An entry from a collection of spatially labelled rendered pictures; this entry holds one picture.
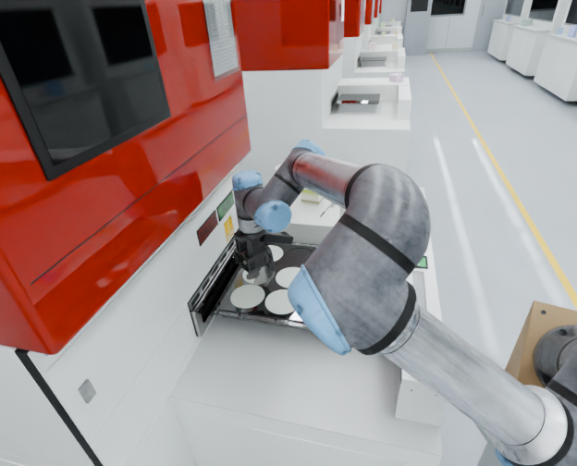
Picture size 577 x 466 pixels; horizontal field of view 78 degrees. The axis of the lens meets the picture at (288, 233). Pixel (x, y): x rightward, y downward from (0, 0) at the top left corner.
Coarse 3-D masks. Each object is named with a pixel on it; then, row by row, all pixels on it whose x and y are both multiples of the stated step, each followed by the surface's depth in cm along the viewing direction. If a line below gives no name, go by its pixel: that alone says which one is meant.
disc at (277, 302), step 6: (270, 294) 105; (276, 294) 105; (282, 294) 104; (270, 300) 102; (276, 300) 102; (282, 300) 102; (288, 300) 102; (270, 306) 101; (276, 306) 100; (282, 306) 100; (288, 306) 100; (276, 312) 99; (282, 312) 98; (288, 312) 98
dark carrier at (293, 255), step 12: (288, 252) 122; (300, 252) 121; (312, 252) 121; (276, 264) 116; (288, 264) 116; (300, 264) 116; (240, 276) 112; (264, 288) 107; (276, 288) 107; (228, 300) 103; (264, 300) 103; (240, 312) 99; (252, 312) 99; (264, 312) 99
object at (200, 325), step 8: (232, 248) 118; (232, 256) 116; (224, 264) 111; (216, 272) 108; (224, 272) 111; (232, 272) 119; (216, 280) 106; (232, 280) 118; (208, 288) 102; (224, 288) 112; (208, 296) 101; (216, 296) 109; (224, 296) 112; (200, 304) 97; (216, 304) 107; (192, 312) 95; (200, 312) 97; (208, 312) 104; (192, 320) 96; (200, 320) 98; (208, 320) 103; (200, 328) 98; (200, 336) 99
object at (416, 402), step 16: (432, 256) 106; (416, 272) 101; (432, 272) 100; (416, 288) 95; (432, 288) 94; (432, 304) 89; (400, 384) 74; (416, 384) 72; (400, 400) 76; (416, 400) 75; (432, 400) 74; (400, 416) 79; (416, 416) 78; (432, 416) 76
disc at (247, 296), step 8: (240, 288) 107; (248, 288) 107; (256, 288) 107; (232, 296) 105; (240, 296) 105; (248, 296) 105; (256, 296) 104; (240, 304) 102; (248, 304) 102; (256, 304) 101
